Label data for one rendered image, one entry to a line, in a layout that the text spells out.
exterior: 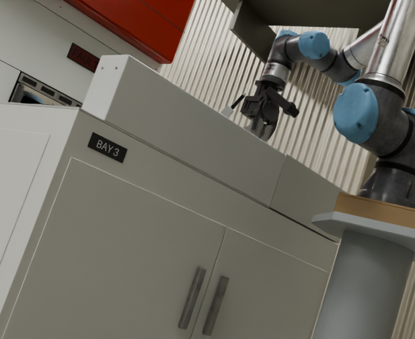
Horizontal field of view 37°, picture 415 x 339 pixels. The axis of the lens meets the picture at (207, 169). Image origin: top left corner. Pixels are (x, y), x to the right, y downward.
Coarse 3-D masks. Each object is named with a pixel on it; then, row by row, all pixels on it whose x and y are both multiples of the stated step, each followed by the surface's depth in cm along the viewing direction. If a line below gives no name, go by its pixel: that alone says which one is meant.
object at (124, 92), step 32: (128, 64) 122; (96, 96) 124; (128, 96) 123; (160, 96) 129; (192, 96) 135; (128, 128) 124; (160, 128) 130; (192, 128) 136; (224, 128) 143; (192, 160) 137; (224, 160) 144; (256, 160) 152; (256, 192) 153
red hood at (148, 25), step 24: (72, 0) 178; (96, 0) 182; (120, 0) 188; (144, 0) 194; (168, 0) 201; (192, 0) 208; (120, 24) 189; (144, 24) 195; (168, 24) 202; (144, 48) 199; (168, 48) 203
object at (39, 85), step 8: (24, 80) 174; (32, 80) 176; (32, 88) 176; (40, 88) 178; (48, 88) 180; (48, 96) 180; (56, 96) 182; (64, 96) 184; (64, 104) 184; (72, 104) 186; (80, 104) 188
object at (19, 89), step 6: (18, 84) 172; (18, 90) 173; (24, 90) 174; (30, 90) 175; (12, 96) 172; (18, 96) 173; (30, 96) 175; (36, 96) 177; (42, 96) 178; (12, 102) 172; (18, 102) 173; (42, 102) 178; (48, 102) 179; (54, 102) 181
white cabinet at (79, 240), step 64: (0, 128) 133; (64, 128) 116; (0, 192) 123; (64, 192) 115; (128, 192) 125; (192, 192) 138; (0, 256) 115; (64, 256) 117; (128, 256) 127; (192, 256) 140; (256, 256) 155; (320, 256) 175; (0, 320) 109; (64, 320) 118; (128, 320) 129; (192, 320) 142; (256, 320) 158
